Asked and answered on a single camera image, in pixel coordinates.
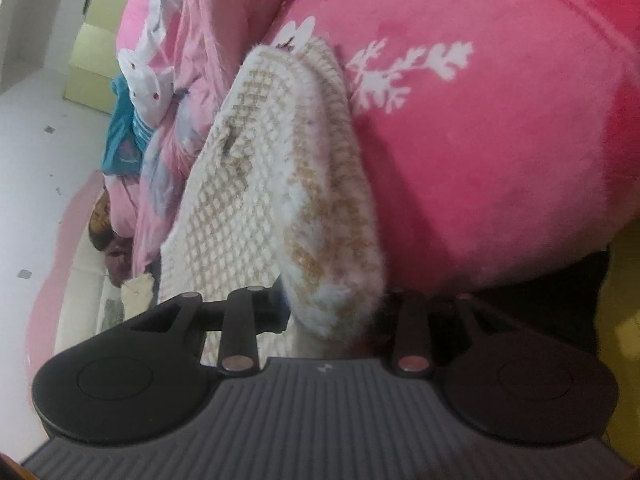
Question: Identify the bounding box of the beige houndstooth coat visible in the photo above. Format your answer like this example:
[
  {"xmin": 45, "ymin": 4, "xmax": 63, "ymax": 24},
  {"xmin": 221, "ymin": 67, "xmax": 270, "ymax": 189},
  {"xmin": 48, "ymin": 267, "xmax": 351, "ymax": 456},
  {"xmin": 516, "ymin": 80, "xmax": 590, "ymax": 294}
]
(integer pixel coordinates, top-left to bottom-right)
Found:
[{"xmin": 160, "ymin": 37, "xmax": 388, "ymax": 356}]

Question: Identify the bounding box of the teal patterned cloth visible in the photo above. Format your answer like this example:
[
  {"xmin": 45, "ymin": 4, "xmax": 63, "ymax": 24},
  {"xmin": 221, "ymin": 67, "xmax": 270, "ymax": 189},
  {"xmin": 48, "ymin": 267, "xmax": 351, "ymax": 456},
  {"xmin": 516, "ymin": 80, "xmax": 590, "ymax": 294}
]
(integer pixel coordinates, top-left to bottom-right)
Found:
[{"xmin": 100, "ymin": 75, "xmax": 156, "ymax": 176}]

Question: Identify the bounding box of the pink and white headboard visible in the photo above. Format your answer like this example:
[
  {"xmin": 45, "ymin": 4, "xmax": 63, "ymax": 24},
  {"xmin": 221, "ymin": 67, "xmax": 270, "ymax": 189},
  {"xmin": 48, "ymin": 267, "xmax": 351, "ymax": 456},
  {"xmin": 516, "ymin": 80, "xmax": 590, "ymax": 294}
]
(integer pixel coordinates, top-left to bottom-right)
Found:
[{"xmin": 25, "ymin": 170, "xmax": 151, "ymax": 376}]

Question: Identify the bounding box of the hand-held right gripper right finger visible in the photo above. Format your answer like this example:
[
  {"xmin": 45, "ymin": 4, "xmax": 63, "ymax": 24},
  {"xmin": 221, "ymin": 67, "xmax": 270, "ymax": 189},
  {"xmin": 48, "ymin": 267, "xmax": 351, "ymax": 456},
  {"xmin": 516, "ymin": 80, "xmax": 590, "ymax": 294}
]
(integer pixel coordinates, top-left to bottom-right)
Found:
[{"xmin": 375, "ymin": 291, "xmax": 506, "ymax": 377}]

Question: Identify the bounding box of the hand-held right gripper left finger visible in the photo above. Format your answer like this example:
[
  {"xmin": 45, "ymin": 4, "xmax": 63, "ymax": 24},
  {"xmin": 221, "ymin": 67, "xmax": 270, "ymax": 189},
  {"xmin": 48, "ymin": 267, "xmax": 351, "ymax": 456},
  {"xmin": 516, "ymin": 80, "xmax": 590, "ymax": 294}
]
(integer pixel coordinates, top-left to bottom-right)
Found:
[{"xmin": 132, "ymin": 285, "xmax": 290, "ymax": 373}]

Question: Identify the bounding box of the pink floral bed sheet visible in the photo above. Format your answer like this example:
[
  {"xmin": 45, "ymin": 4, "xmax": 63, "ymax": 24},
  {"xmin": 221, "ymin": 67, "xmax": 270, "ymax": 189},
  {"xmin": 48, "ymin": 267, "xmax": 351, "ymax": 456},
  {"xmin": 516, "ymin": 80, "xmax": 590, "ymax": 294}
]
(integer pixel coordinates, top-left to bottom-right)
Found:
[{"xmin": 260, "ymin": 0, "xmax": 640, "ymax": 291}]

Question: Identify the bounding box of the grey patterned pillow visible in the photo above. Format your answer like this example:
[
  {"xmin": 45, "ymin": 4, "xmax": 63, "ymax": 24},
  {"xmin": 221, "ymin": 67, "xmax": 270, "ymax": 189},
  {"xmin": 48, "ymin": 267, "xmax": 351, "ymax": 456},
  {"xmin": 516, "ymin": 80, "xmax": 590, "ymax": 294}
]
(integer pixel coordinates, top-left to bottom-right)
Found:
[{"xmin": 97, "ymin": 295, "xmax": 126, "ymax": 333}]

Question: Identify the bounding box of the beige garment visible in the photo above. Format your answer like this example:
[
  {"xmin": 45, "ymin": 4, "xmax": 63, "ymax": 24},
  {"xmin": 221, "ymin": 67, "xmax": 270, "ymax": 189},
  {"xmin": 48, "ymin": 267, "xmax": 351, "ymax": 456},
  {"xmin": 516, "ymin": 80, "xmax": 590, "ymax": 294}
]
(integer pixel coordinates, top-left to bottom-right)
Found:
[{"xmin": 120, "ymin": 272, "xmax": 156, "ymax": 321}]

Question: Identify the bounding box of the pink floral duvet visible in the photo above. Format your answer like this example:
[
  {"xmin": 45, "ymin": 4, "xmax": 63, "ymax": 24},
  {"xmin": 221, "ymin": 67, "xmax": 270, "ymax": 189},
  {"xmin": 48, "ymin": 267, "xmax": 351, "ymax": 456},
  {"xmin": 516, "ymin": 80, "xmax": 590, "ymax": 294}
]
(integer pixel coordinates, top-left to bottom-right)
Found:
[{"xmin": 107, "ymin": 0, "xmax": 321, "ymax": 281}]

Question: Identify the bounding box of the maroon pillow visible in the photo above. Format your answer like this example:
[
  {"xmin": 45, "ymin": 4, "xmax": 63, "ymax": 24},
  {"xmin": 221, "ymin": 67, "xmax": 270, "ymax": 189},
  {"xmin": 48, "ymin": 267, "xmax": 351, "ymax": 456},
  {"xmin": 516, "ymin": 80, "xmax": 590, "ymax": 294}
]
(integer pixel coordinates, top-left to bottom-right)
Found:
[{"xmin": 102, "ymin": 242, "xmax": 136, "ymax": 288}]

